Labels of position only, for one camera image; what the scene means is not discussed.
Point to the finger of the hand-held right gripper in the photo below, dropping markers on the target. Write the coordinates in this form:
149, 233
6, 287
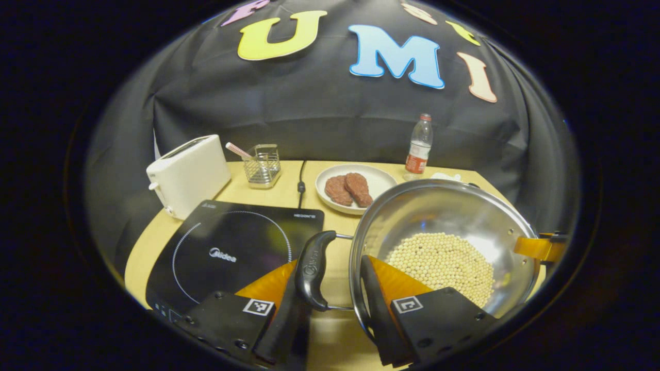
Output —
536, 248

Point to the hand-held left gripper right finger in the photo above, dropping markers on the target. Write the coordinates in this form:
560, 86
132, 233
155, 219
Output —
379, 319

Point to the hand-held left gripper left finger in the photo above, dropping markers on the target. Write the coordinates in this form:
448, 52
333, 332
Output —
286, 335

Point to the black induction cooktop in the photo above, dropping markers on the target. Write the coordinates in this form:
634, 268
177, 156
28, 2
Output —
227, 252

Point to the pile of soybeans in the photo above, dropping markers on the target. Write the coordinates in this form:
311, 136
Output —
443, 263

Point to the white food tray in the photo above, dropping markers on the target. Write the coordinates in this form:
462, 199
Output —
446, 176

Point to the brown meat patty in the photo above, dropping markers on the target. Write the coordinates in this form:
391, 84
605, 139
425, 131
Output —
337, 190
359, 189

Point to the white round plate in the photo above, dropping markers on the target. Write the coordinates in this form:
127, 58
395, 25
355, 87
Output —
381, 180

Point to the plastic bottle red label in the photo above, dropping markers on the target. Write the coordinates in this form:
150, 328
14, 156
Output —
418, 154

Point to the clear square utensil holder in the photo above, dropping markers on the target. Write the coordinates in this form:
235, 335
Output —
263, 167

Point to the white toaster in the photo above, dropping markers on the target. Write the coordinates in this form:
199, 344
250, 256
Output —
188, 172

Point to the pink stick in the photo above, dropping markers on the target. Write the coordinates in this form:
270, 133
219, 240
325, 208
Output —
237, 149

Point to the black backdrop cloth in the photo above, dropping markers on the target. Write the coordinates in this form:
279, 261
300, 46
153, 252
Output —
309, 118

